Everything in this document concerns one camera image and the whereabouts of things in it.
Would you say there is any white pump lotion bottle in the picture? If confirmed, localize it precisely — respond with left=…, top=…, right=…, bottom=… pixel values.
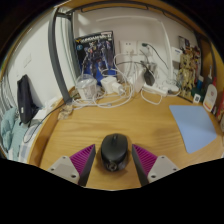
left=203, top=78, right=218, bottom=113

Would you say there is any black bag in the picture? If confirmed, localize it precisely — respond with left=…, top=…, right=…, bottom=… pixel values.
left=16, top=74, right=39, bottom=125

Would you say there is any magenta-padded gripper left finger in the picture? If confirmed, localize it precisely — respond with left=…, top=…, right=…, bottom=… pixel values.
left=45, top=143, right=98, bottom=188

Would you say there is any white power strip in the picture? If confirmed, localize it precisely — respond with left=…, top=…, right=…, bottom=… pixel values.
left=143, top=83, right=169, bottom=98

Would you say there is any teal cloth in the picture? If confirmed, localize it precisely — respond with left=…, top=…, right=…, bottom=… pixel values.
left=0, top=106, right=29, bottom=154

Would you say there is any crumpled beige wrapper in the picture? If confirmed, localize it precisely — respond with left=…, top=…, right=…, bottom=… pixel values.
left=58, top=104, right=74, bottom=121

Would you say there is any black computer mouse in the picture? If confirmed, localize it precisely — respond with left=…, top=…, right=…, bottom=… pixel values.
left=100, top=133, right=130, bottom=173

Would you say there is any black power adapter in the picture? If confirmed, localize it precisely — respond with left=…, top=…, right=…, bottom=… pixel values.
left=143, top=68, right=156, bottom=87

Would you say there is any clear plastic cup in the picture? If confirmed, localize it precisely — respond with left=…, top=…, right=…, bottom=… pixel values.
left=75, top=73, right=98, bottom=101

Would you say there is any brown tree creature figure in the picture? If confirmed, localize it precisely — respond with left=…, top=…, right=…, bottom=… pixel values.
left=178, top=49, right=202, bottom=101

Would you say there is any robot model kit box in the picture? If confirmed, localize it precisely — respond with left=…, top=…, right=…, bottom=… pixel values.
left=73, top=30, right=118, bottom=86

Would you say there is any grey metal frame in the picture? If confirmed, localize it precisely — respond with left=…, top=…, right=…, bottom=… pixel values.
left=47, top=1, right=218, bottom=104

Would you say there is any white wall socket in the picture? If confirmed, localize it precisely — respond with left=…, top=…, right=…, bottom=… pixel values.
left=137, top=40, right=154, bottom=56
left=119, top=39, right=138, bottom=56

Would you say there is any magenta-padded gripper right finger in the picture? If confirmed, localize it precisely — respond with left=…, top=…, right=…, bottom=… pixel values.
left=130, top=143, right=180, bottom=188

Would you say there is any light blue mouse pad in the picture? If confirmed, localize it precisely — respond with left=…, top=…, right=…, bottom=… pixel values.
left=168, top=104, right=218, bottom=155

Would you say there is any colourful printed box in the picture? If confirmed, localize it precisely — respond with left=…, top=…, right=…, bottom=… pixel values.
left=178, top=34, right=203, bottom=58

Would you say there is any white wall device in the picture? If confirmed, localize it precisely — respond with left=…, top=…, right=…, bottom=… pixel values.
left=171, top=46, right=183, bottom=63

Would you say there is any white cable tangle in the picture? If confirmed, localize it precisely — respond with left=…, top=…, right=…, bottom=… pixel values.
left=71, top=53, right=134, bottom=109

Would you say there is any black power cable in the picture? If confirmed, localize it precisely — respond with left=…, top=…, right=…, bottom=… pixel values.
left=141, top=42, right=169, bottom=69

